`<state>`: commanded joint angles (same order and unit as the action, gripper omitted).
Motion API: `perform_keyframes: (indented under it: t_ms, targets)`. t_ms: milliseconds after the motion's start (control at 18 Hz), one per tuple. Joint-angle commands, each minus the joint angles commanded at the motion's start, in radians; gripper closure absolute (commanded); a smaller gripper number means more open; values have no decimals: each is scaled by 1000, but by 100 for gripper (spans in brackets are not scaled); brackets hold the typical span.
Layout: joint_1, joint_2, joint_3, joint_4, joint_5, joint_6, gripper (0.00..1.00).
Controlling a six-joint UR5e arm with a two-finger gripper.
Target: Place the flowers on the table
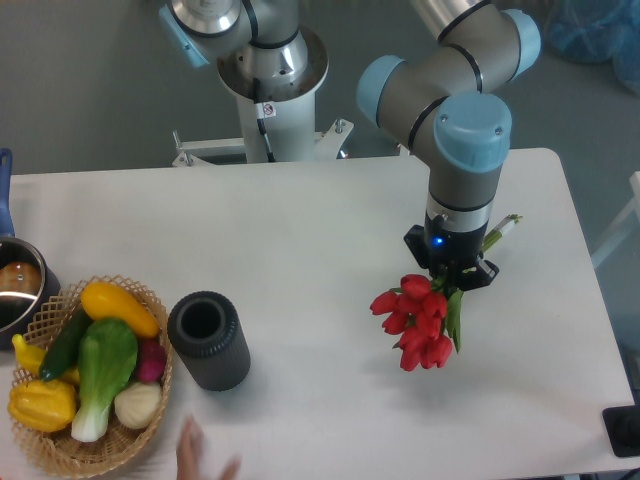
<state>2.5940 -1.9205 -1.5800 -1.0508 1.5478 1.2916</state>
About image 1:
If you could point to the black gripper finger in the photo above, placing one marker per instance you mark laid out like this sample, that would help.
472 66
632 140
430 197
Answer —
415 240
479 276

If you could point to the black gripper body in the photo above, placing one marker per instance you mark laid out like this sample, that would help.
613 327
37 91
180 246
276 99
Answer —
453 239

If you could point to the red tulip bouquet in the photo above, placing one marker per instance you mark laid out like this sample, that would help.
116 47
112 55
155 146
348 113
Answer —
424 313

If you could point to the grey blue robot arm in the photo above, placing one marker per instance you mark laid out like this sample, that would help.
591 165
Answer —
443 110

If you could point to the blurred human hand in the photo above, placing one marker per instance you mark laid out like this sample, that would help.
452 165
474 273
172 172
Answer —
190 451

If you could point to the black device at edge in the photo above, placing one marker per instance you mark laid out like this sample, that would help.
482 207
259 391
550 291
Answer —
622 426

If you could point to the dark grey ribbed vase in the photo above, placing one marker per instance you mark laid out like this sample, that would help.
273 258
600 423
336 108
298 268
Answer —
205 330

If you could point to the blue plastic bag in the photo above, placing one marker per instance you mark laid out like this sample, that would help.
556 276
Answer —
598 32

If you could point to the magenta radish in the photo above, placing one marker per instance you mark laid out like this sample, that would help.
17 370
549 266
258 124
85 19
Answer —
151 363

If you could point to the yellow squash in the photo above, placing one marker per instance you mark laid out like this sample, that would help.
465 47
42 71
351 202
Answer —
101 300

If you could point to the white garlic bulb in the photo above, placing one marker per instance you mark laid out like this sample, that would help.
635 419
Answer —
136 406

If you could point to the green bok choy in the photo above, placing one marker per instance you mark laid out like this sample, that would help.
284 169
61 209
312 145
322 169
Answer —
107 357

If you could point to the green cucumber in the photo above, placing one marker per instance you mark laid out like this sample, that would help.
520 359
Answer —
63 352

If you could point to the small yellow gourd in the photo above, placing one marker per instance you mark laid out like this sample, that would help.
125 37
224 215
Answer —
30 358

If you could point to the yellow bell pepper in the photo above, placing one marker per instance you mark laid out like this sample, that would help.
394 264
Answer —
43 406

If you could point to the woven wicker basket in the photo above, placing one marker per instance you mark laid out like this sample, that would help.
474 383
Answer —
57 453

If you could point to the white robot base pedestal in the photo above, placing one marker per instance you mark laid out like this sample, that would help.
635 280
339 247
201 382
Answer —
275 93

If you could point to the blue handled steel pot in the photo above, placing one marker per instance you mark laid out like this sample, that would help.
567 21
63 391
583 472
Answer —
27 282

